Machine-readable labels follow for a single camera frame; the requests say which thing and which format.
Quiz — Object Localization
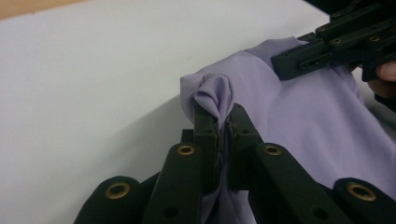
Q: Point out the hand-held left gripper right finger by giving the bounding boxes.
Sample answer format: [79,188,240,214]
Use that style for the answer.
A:
[225,103,264,190]

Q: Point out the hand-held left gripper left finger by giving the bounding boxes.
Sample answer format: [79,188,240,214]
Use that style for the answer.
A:
[181,102,223,195]

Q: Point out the purple shorts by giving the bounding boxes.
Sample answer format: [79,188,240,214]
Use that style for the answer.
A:
[179,36,396,224]

